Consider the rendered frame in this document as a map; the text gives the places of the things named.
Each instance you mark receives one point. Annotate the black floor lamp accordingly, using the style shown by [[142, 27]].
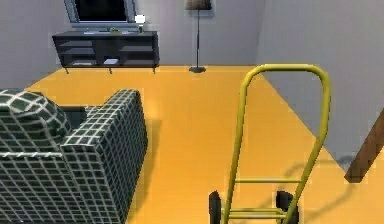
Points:
[[198, 36]]

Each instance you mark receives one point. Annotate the grey framed television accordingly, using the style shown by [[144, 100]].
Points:
[[100, 11]]

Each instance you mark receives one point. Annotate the brown wooden plank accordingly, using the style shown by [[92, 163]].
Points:
[[366, 150]]

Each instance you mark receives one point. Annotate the yellow hand truck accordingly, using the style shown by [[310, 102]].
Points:
[[240, 110]]

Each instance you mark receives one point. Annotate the green small object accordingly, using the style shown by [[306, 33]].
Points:
[[115, 31]]

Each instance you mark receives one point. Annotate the black television stand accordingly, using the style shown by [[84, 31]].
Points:
[[106, 50]]

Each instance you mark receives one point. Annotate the green checked sofa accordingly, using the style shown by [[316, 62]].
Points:
[[43, 156]]

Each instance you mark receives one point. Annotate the white book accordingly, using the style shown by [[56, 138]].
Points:
[[110, 61]]

